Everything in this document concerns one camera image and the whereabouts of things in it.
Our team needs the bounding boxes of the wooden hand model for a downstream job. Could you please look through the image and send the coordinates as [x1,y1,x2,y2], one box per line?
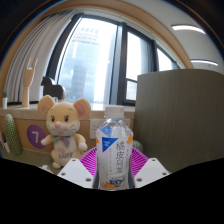
[21,58,39,108]

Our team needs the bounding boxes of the grey window curtain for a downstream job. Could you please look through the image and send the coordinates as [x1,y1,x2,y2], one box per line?
[3,9,76,104]

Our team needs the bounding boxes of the round purple number sign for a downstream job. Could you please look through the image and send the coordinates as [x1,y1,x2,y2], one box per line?
[26,124,48,149]

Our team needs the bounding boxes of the yellow plush mouse toy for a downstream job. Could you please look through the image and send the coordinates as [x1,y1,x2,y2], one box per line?
[37,94,92,170]

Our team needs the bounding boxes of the clear labelled drink bottle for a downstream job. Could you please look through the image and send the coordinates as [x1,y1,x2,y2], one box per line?
[95,105,135,191]

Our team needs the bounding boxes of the tall green cactus ornament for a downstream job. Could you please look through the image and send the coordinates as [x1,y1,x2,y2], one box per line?
[3,113,23,157]

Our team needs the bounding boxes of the grey-green desk partition panel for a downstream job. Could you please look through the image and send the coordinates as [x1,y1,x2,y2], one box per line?
[133,68,224,173]

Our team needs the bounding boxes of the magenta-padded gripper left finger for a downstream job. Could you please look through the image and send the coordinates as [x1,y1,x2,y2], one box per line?
[57,147,100,190]

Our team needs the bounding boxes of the large dark-framed window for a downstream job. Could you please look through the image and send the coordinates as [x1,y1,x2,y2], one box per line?
[44,13,183,107]

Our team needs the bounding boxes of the dark horse figurine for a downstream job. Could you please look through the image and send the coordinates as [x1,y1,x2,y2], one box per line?
[40,75,67,102]

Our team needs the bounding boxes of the small potted green plant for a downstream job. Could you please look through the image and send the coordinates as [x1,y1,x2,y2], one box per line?
[1,90,8,110]

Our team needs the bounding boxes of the white wall socket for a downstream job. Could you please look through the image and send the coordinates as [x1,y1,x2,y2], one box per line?
[89,118,107,140]

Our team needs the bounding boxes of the small round green cactus ornament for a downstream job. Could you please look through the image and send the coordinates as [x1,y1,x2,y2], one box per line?
[131,139,145,154]

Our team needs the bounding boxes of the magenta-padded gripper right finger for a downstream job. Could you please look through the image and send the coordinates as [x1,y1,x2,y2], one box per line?
[129,147,170,190]

